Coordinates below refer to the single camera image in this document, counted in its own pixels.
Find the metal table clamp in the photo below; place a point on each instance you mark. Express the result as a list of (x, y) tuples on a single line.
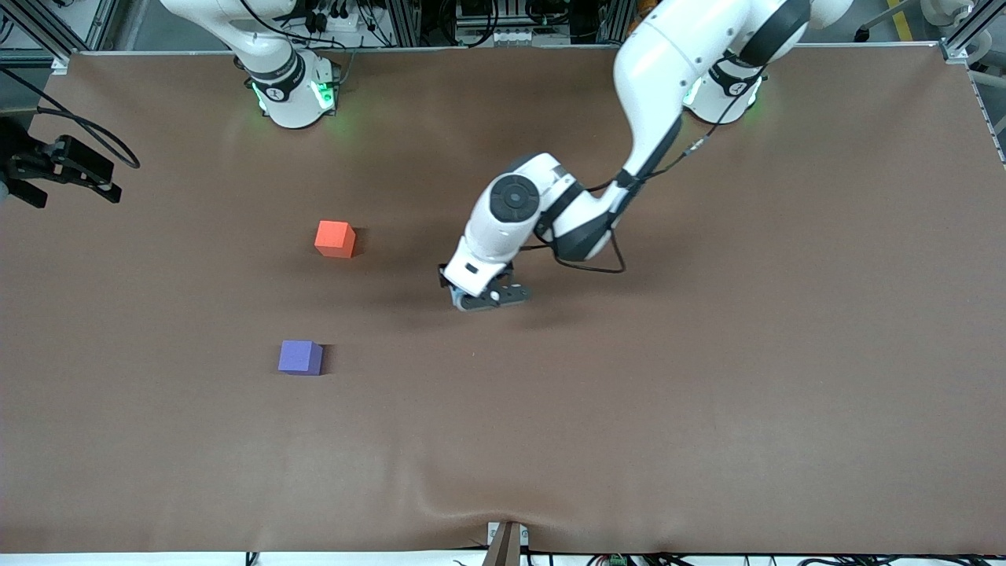
[(505, 544)]

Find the white power strip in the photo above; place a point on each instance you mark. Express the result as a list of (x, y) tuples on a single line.
[(489, 37)]

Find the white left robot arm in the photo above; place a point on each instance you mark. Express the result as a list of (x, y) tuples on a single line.
[(660, 71)]

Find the green terminal connector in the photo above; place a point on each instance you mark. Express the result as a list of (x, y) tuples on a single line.
[(617, 560)]

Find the orange foam block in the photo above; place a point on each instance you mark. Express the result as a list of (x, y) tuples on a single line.
[(335, 238)]

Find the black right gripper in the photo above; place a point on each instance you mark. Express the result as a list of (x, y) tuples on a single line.
[(31, 162)]

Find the brown table mat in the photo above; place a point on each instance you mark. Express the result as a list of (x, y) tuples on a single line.
[(503, 432)]

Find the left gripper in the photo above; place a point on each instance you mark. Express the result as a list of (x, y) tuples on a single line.
[(442, 278)]

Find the purple foam block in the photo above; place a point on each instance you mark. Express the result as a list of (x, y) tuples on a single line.
[(299, 357)]

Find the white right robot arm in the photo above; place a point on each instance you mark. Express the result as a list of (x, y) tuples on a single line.
[(287, 94)]

